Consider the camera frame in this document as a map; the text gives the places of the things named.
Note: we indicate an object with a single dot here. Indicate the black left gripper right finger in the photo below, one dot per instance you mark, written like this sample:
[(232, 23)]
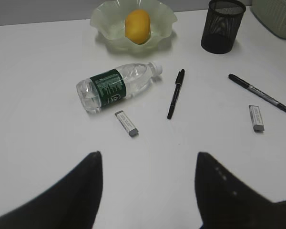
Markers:
[(225, 202)]

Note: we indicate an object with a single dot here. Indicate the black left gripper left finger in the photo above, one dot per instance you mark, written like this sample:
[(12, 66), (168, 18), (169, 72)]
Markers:
[(71, 203)]

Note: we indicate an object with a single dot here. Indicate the clear water bottle green label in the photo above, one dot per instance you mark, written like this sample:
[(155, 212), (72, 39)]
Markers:
[(122, 82)]

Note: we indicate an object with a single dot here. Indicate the black marker pen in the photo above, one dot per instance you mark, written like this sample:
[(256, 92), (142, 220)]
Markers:
[(257, 92), (178, 84)]

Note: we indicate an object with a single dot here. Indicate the yellow mango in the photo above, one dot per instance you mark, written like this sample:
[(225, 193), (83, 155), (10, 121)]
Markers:
[(137, 26)]

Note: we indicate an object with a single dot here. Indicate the grey white eraser middle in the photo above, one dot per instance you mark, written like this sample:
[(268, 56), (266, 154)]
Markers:
[(256, 118)]

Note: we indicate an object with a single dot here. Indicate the grey white eraser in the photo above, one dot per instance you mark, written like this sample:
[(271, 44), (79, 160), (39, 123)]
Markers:
[(256, 118), (129, 127)]

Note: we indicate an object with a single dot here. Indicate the grey white eraser left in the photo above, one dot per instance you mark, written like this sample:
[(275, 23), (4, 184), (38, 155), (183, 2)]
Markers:
[(129, 127)]

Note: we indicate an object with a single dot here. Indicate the black mesh pen holder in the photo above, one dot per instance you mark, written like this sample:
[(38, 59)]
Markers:
[(222, 24)]

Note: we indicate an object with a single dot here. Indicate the pale green woven basket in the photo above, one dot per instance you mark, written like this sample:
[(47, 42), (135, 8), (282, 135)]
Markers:
[(272, 14)]

